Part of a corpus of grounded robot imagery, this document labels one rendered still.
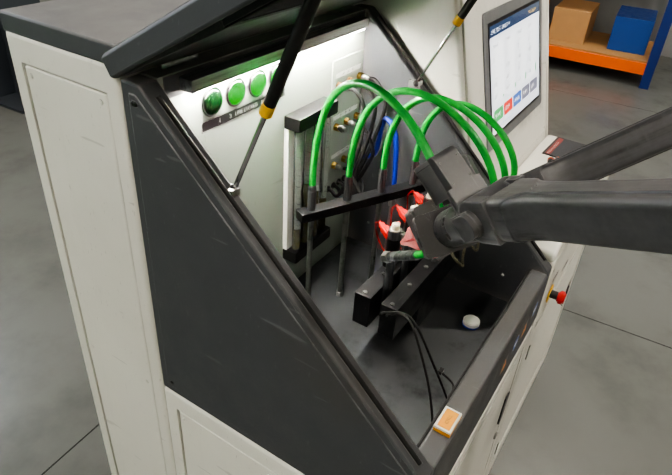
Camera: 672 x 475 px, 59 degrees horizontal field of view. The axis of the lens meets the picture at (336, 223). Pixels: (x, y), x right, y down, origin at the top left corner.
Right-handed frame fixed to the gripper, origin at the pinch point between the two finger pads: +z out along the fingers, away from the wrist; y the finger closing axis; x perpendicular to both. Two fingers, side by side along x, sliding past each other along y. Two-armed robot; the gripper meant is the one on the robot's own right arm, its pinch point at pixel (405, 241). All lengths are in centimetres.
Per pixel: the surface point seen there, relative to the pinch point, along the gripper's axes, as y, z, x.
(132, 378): -3, 52, 43
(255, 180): 23.6, 17.4, 14.1
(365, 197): 11.7, 16.7, -9.2
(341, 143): 26.7, 25.7, -16.9
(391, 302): -10.4, 10.8, 1.1
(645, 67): 31, 170, -492
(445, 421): -29.4, -6.0, 14.1
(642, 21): 70, 162, -507
